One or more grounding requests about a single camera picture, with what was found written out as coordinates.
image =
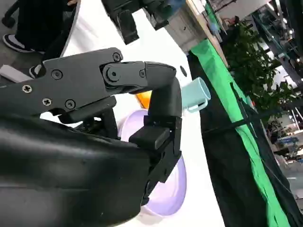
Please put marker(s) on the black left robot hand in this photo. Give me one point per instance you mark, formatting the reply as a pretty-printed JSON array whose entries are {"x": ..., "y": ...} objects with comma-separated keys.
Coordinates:
[{"x": 123, "y": 9}]

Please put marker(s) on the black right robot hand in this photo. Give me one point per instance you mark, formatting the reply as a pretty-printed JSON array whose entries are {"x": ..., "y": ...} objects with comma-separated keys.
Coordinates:
[{"x": 71, "y": 170}]

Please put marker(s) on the orange white toy bread roll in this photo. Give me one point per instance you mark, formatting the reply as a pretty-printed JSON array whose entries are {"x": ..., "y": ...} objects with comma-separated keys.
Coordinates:
[{"x": 143, "y": 99}]

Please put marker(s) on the wooden top desk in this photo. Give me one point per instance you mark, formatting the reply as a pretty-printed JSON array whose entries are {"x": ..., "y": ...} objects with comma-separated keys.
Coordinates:
[{"x": 201, "y": 23}]

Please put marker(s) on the person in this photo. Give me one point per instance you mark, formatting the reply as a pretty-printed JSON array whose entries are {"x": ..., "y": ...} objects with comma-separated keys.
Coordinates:
[{"x": 35, "y": 21}]

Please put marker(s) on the green cloth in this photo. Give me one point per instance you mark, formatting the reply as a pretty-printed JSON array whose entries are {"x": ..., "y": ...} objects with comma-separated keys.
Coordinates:
[{"x": 213, "y": 61}]

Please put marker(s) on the lilac plate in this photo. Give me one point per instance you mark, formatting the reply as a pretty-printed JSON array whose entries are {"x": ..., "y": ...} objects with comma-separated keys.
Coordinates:
[{"x": 175, "y": 184}]

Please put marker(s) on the pale green mug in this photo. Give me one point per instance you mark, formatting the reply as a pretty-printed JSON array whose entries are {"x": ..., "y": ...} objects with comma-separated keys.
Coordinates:
[{"x": 194, "y": 91}]

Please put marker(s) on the green leafy plant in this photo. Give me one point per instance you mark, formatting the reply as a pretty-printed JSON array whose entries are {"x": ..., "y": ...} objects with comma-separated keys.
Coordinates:
[{"x": 248, "y": 61}]

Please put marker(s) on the black backdrop cloth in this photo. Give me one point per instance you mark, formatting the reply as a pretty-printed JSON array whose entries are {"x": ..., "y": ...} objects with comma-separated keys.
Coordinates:
[{"x": 227, "y": 165}]

